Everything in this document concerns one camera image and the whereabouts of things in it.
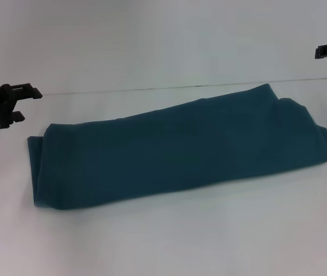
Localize blue t-shirt with pink print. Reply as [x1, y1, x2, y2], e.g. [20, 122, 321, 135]
[26, 83, 327, 214]

